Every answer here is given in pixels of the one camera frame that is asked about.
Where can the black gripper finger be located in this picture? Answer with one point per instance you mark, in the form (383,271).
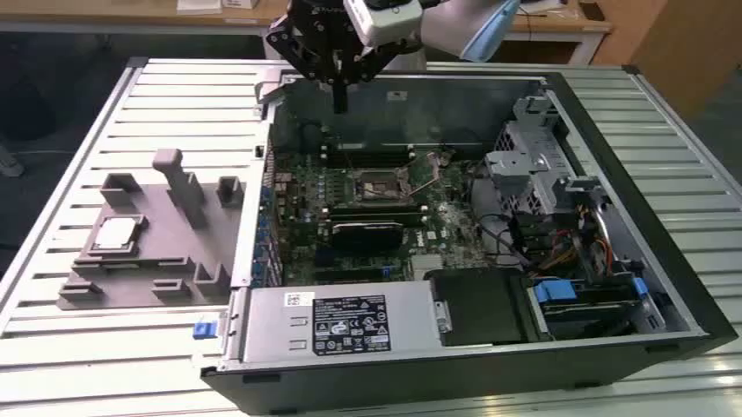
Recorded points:
(301,61)
(371,65)

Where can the silver CPU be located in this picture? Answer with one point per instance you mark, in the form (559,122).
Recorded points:
(118,232)

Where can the CPU socket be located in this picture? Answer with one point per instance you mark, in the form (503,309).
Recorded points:
(376,178)

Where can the small white box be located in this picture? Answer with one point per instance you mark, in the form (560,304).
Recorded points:
(240,2)

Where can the black RAM slot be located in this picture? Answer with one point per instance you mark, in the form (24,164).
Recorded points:
(371,158)
(371,164)
(371,148)
(371,153)

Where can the white paper box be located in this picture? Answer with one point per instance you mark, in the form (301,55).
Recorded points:
(197,5)

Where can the round coin battery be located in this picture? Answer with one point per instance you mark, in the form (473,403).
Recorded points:
(444,157)

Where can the wooden desk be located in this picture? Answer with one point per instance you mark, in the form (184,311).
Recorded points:
(556,21)

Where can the silver metal drive cage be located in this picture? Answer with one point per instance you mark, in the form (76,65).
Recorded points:
(512,167)

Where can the graphics card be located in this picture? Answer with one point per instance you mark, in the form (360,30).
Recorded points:
(368,239)

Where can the black phone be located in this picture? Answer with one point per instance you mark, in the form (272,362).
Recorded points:
(592,11)

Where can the green motherboard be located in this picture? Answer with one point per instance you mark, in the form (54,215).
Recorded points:
(457,243)

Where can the grey parts rack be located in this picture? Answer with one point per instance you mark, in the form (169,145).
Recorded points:
(161,226)

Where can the silver chipset heatsink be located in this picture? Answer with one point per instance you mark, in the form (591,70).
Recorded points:
(425,265)

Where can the black expansion slot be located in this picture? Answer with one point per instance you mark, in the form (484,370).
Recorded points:
(347,275)

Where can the wooden cabinet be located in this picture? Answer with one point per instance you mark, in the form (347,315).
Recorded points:
(683,52)

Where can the white chair leg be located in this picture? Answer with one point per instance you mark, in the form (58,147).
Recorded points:
(10,165)

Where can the black disk bay box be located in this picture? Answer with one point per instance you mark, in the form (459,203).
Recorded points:
(475,304)

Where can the silver power supply unit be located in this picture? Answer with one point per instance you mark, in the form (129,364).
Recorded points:
(266,321)

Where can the hard disk in blue carrier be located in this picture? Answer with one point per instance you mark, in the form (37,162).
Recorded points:
(553,292)

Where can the blue case latch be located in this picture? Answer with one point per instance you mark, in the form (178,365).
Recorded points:
(204,329)

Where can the blue plastic bay clip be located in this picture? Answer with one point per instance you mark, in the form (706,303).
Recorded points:
(639,289)

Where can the black PC case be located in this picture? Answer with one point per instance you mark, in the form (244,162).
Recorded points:
(405,382)

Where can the case wall sticker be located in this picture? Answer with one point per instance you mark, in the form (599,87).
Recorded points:
(396,94)

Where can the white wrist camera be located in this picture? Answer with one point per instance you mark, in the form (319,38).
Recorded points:
(385,19)

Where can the grey plastic bracket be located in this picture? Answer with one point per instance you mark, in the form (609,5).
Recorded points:
(579,187)

